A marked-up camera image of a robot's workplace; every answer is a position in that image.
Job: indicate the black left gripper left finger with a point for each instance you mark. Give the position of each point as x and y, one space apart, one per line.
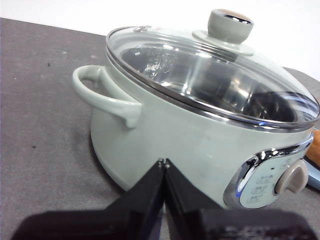
120 220

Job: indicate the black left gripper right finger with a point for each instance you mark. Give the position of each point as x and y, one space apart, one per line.
212 225

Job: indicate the brown potato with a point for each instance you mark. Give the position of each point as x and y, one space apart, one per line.
314 147

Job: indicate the glass lid with green knob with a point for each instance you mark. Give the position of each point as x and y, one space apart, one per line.
200 75

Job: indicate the pale green electric steamer pot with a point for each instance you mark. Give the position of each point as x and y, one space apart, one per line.
175 130

